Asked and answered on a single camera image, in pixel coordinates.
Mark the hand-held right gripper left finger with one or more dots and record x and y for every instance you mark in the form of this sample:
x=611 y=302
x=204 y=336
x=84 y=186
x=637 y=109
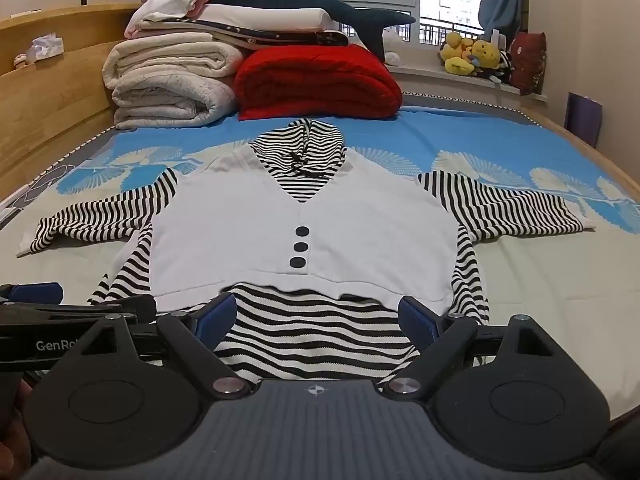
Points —
x=217 y=320

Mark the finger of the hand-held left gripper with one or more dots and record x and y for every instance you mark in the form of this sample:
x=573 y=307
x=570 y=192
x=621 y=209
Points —
x=37 y=292
x=125 y=306

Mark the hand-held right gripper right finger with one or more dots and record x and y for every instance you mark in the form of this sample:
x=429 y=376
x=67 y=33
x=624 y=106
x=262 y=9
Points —
x=417 y=325

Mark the striped hoodie with white vest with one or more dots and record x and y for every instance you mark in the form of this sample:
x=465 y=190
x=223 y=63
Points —
x=300 y=200

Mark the blue and white bed sheet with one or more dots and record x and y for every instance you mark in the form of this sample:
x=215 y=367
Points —
x=525 y=280

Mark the small figurine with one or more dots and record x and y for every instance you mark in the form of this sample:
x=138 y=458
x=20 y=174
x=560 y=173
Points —
x=20 y=61

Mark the tissue pack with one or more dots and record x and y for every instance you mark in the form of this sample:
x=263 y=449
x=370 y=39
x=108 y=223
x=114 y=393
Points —
x=45 y=47

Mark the cream fleece folded blanket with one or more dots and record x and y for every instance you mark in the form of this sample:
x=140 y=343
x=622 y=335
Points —
x=165 y=57

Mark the red folded blanket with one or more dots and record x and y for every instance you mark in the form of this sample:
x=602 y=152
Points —
x=320 y=80

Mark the purple flat panel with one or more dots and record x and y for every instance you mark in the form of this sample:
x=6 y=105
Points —
x=584 y=120

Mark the small white plush toy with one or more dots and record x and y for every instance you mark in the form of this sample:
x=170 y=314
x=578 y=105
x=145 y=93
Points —
x=391 y=50

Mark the yellow striped plush toy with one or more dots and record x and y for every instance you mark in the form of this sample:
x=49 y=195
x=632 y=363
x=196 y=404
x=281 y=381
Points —
x=487 y=57

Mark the dark red cushion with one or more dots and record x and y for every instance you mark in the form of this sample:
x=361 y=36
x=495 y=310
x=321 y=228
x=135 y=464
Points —
x=527 y=62

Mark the navy dotted cloth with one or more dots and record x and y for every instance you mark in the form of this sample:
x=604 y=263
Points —
x=280 y=37

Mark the white pillow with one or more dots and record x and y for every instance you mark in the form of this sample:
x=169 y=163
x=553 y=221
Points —
x=260 y=17

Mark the white folded cloth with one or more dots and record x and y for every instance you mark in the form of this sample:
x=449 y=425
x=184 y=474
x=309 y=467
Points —
x=170 y=0

